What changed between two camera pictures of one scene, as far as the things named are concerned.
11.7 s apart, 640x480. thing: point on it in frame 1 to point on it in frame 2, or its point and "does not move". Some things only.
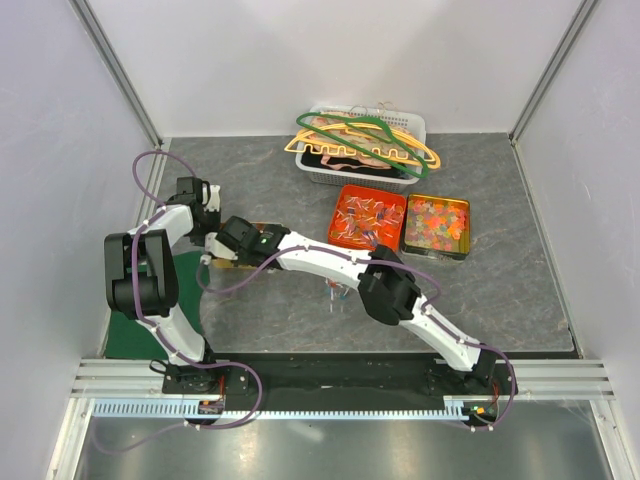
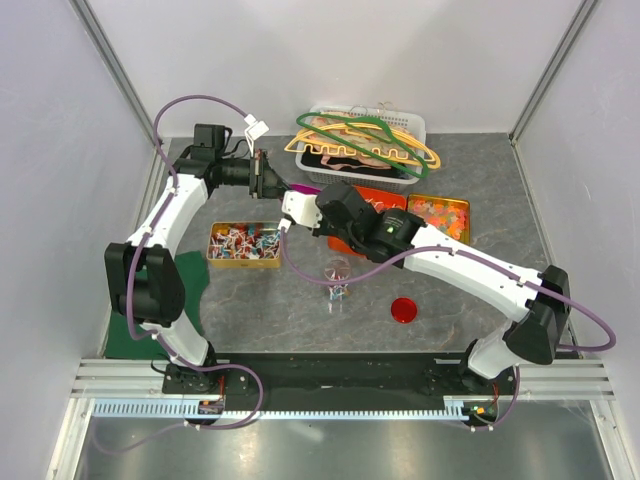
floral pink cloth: (342, 140) does not move
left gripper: (215, 216) to (270, 185)
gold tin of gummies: (437, 226) does not move
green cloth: (127, 338) does not move
